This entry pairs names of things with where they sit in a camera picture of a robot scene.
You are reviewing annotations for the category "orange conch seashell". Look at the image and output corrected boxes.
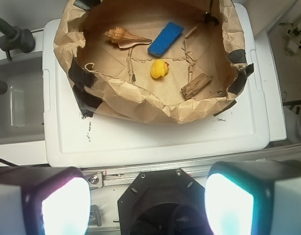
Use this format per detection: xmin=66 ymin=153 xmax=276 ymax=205
xmin=103 ymin=26 xmax=152 ymax=48

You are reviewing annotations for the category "blue sponge block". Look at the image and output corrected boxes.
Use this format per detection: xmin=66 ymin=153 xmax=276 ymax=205
xmin=147 ymin=22 xmax=184 ymax=57

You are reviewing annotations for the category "crumpled brown paper bag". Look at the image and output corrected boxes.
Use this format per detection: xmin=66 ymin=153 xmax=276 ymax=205
xmin=54 ymin=0 xmax=254 ymax=124

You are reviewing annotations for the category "aluminium extrusion rail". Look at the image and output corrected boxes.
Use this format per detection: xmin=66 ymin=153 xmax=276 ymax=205
xmin=81 ymin=141 xmax=301 ymax=188

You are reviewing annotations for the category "white plastic bin lid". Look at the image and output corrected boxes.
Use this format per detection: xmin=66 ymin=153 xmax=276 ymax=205
xmin=43 ymin=3 xmax=270 ymax=168

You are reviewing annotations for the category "glowing gripper left finger pad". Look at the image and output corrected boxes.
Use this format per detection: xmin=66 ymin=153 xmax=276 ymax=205
xmin=0 ymin=166 xmax=91 ymax=235

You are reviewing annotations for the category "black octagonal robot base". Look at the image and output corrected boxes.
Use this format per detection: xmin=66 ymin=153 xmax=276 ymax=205
xmin=117 ymin=168 xmax=213 ymax=235

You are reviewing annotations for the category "yellow rubber duck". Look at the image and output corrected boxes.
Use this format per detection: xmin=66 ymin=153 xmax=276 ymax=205
xmin=150 ymin=59 xmax=169 ymax=79

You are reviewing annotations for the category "grey faucet fixture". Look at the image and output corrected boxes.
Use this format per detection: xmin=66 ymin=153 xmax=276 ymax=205
xmin=0 ymin=18 xmax=36 ymax=61

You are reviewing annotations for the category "glowing gripper right finger pad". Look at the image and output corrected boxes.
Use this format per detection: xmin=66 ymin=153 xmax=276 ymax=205
xmin=205 ymin=160 xmax=301 ymax=235

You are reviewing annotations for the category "brown driftwood piece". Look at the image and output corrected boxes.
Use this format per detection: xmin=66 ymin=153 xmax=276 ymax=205
xmin=181 ymin=73 xmax=213 ymax=100

